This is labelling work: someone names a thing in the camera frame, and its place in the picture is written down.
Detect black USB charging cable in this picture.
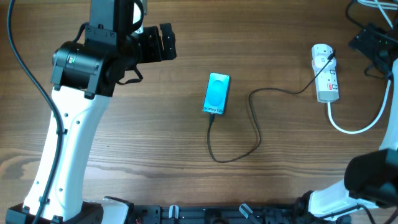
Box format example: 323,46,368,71
206,49,336,164

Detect white cables at corner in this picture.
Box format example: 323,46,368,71
356,0,398,29

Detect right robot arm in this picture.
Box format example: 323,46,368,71
292,24,397,223

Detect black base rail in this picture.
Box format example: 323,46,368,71
102,195,352,224

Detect white power strip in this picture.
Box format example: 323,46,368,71
312,44,340,103

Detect white power strip cord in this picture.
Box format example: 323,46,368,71
326,77,392,135

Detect smartphone with cyan screen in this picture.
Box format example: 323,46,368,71
202,73,231,115

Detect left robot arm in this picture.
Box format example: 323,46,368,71
5,0,177,223

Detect white charger plug adapter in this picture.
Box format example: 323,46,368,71
312,54,336,73

